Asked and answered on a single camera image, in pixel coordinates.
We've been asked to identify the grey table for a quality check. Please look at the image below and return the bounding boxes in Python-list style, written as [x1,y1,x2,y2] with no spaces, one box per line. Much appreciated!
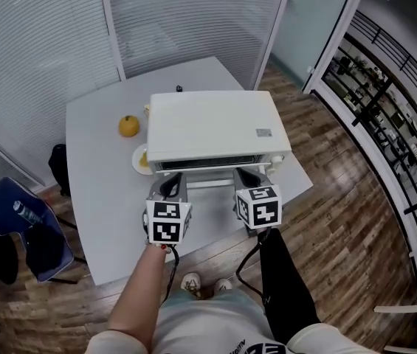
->
[64,56,314,286]

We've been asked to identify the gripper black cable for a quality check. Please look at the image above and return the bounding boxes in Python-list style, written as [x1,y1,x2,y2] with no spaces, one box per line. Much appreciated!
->
[159,244,180,308]
[235,228,272,302]

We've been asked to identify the drink bottle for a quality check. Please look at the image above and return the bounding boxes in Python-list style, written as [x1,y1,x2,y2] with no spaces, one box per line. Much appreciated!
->
[12,200,44,225]

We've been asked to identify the black backpack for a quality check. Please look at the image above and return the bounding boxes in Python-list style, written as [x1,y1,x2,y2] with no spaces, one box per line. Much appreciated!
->
[47,143,72,198]

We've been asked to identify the black cloth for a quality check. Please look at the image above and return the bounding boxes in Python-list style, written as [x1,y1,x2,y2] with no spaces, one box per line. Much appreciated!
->
[25,223,65,276]

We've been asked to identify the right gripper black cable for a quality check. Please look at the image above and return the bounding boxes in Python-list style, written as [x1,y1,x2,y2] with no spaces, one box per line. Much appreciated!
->
[235,228,272,302]

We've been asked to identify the person's right shoe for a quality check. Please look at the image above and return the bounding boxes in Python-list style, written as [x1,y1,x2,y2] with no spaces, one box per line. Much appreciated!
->
[213,278,233,293]

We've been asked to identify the white printed t-shirt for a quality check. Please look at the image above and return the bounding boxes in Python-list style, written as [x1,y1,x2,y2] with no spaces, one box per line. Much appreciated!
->
[84,308,375,354]

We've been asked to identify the small orange pumpkin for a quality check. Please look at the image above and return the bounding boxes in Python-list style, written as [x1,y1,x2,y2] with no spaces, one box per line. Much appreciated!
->
[118,114,141,138]

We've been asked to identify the light blue shorts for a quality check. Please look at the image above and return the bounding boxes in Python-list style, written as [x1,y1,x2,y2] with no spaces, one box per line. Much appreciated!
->
[158,288,268,327]

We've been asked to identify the white toaster oven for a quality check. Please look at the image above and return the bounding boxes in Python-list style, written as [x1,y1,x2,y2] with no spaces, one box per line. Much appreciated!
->
[145,90,292,190]

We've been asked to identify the glass oven door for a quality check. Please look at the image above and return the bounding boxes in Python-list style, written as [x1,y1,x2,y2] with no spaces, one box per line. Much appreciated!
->
[152,154,270,190]

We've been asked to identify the white chair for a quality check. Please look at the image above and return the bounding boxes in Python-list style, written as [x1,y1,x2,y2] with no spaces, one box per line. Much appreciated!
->
[373,240,417,353]

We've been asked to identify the frosted glass door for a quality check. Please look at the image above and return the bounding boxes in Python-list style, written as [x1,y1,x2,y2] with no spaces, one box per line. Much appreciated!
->
[269,0,359,88]

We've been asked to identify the person's left shoe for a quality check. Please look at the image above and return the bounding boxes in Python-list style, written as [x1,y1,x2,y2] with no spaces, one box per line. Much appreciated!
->
[180,272,202,300]

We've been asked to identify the person's shoe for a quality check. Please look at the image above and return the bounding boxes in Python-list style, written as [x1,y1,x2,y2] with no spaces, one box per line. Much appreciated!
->
[180,272,202,300]
[213,278,233,293]

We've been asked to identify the person's right forearm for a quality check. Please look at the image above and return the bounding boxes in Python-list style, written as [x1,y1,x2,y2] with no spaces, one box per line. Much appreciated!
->
[259,228,322,344]

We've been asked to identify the person's left forearm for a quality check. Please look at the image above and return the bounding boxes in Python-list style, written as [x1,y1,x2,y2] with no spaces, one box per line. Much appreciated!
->
[107,243,168,350]

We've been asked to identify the blue chair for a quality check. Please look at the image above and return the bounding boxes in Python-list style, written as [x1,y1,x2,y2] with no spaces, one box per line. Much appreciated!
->
[0,176,87,285]

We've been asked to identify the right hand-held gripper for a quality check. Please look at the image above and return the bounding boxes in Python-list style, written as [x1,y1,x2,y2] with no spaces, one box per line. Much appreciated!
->
[232,167,281,230]

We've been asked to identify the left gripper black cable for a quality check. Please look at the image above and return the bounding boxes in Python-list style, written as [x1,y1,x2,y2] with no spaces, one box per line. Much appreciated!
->
[159,244,180,308]

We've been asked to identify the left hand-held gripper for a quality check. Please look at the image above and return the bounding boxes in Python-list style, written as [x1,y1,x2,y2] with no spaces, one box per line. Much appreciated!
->
[143,172,193,245]

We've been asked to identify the white plate with food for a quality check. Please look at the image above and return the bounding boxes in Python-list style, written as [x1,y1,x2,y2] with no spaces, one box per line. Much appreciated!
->
[131,142,154,176]

